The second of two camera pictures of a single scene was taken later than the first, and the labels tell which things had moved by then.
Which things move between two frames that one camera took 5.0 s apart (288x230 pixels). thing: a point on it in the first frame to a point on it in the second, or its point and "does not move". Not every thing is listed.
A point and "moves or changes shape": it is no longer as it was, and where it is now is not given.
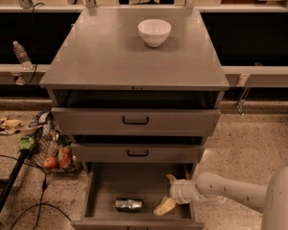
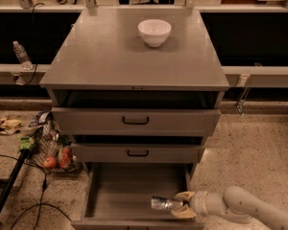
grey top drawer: x=132 y=121 does not move
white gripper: x=179 y=192 to x=200 y=203
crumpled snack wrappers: x=6 y=126 does not move
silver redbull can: x=129 y=205 moves or changes shape
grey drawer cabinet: x=136 y=91 does not move
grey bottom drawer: x=109 y=181 does not move
